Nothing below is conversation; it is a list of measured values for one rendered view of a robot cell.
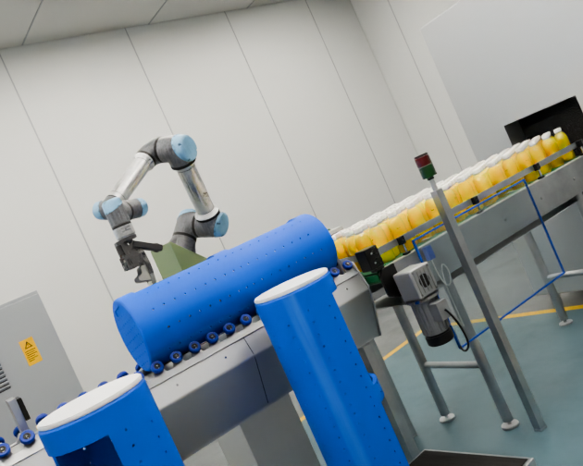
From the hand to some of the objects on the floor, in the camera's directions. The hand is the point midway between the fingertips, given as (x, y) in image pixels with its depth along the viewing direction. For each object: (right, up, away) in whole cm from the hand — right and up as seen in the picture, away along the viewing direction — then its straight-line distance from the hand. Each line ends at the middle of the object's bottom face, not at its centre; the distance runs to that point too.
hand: (154, 283), depth 234 cm
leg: (+108, -85, +28) cm, 140 cm away
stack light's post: (+157, -63, +26) cm, 171 cm away
